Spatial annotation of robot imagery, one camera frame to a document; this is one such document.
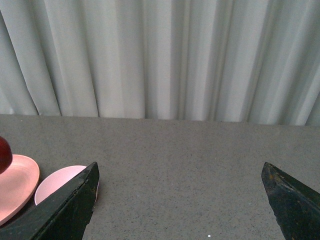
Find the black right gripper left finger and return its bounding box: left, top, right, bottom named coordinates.
left=0, top=162, right=100, bottom=240

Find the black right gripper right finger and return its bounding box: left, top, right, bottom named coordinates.
left=261, top=162, right=320, bottom=240

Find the red apple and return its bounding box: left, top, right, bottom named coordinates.
left=0, top=136, right=13, bottom=174

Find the light pink bowl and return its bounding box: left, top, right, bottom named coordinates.
left=34, top=165, right=86, bottom=206

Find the pink plate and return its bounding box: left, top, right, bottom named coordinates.
left=0, top=154, right=40, bottom=225

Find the white curtain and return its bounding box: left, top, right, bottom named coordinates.
left=0, top=0, right=320, bottom=126

